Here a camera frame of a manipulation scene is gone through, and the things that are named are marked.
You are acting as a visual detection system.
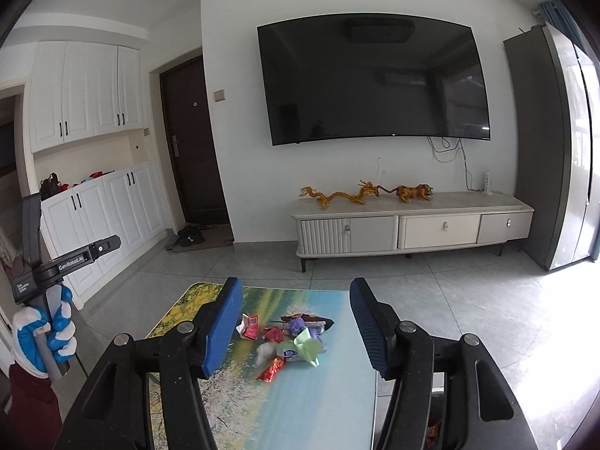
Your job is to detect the brown doormat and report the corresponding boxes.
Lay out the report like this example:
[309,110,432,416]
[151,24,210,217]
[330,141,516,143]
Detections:
[165,225,234,251]

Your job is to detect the green crumpled paper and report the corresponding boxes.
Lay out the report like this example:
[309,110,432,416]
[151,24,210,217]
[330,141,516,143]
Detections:
[276,328,324,367]

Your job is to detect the black bag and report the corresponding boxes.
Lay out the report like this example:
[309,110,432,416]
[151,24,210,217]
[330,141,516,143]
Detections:
[39,173,64,201]

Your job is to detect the blue curtain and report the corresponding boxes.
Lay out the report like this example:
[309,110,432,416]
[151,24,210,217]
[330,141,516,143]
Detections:
[541,0,575,45]

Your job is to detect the golden tiger figurine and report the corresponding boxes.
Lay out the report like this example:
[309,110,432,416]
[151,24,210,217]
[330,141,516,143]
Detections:
[384,183,434,203]

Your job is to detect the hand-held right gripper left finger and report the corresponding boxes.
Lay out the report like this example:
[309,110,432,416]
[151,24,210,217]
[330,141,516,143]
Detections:
[61,276,245,450]

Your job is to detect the white wall cabinets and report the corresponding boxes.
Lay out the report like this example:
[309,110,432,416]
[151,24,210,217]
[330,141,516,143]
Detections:
[30,40,144,154]

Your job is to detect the golden dragon figurine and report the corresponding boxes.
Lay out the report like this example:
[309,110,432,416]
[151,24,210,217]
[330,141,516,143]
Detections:
[300,179,381,209]

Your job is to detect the hanging cables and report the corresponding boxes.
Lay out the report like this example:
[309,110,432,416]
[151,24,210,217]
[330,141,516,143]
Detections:
[427,136,483,193]

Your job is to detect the dark brown door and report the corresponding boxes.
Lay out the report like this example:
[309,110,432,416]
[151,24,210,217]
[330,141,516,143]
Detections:
[159,54,231,230]

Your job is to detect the person's left forearm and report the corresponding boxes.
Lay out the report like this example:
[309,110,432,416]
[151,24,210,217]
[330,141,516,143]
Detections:
[8,360,64,438]

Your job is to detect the long red wrapper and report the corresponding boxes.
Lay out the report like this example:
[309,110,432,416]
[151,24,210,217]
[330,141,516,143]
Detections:
[257,355,287,384]

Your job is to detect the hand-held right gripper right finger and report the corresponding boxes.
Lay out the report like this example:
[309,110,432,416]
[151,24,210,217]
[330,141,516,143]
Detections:
[349,277,540,450]

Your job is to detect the grey refrigerator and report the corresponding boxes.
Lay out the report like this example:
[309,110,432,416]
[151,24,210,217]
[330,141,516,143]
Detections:
[503,21,598,271]

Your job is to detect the black wall television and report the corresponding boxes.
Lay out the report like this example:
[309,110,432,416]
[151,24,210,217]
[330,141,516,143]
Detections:
[256,12,491,147]

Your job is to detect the landscape printed table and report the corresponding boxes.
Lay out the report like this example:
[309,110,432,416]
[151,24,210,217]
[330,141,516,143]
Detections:
[145,282,378,450]

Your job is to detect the person's left hand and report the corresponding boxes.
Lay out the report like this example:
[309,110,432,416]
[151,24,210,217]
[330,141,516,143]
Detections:
[12,285,78,378]

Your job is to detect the white crumpled wrapper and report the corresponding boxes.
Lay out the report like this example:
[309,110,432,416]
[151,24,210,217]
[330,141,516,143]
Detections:
[255,341,279,366]

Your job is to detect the white television cabinet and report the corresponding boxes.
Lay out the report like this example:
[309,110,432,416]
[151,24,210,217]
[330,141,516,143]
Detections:
[289,190,536,273]

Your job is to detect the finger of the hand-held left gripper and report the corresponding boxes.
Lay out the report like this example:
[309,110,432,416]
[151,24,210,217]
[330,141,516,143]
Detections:
[85,234,123,264]

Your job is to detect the white base cabinets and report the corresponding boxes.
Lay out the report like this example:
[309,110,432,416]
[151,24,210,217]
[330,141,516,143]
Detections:
[40,162,167,301]

